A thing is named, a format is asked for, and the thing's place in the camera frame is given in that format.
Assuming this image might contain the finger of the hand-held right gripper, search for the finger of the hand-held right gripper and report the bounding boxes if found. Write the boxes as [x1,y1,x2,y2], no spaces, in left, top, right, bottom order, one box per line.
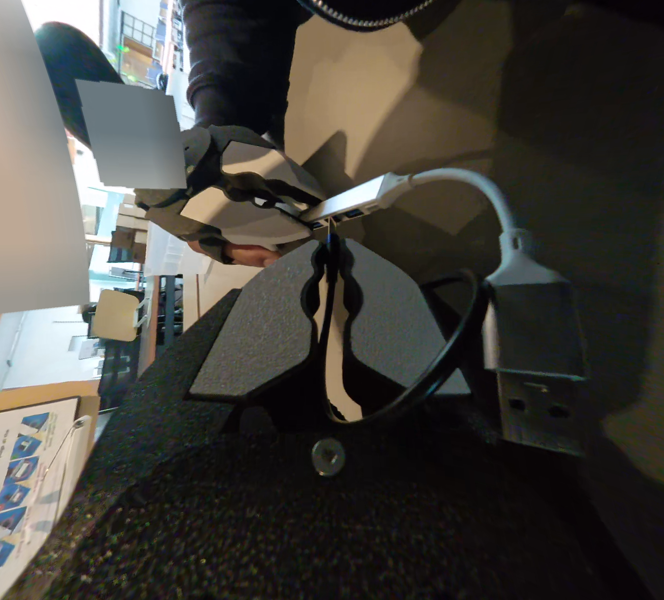
[215,140,328,210]
[179,189,312,249]

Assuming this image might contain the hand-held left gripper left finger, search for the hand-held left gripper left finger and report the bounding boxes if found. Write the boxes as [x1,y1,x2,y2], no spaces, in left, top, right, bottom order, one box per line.
[188,240,324,406]

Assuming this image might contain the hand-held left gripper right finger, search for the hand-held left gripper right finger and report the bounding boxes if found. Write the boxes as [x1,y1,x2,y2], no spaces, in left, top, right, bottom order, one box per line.
[339,240,472,406]

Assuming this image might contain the black cable with blue-ringed plugs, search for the black cable with blue-ringed plugs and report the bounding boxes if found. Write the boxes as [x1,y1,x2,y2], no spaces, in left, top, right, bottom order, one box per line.
[315,222,490,426]

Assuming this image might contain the silver usb hub white cable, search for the silver usb hub white cable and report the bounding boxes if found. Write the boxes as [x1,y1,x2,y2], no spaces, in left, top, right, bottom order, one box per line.
[301,167,590,458]

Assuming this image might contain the person's right forearm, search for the person's right forearm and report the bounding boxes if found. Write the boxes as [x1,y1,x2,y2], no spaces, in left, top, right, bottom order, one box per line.
[175,0,312,144]

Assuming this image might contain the person's right hand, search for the person's right hand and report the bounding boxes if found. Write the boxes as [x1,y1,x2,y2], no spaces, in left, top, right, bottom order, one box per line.
[187,238,282,270]

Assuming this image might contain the beige chair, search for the beige chair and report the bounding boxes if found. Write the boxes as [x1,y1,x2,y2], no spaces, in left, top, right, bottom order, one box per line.
[89,289,146,344]

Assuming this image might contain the white document stand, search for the white document stand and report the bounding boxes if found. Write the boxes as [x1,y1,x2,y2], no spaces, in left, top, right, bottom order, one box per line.
[0,381,103,600]

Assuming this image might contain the printed paper sheets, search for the printed paper sheets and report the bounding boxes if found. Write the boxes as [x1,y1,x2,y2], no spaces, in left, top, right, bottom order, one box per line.
[0,398,82,572]

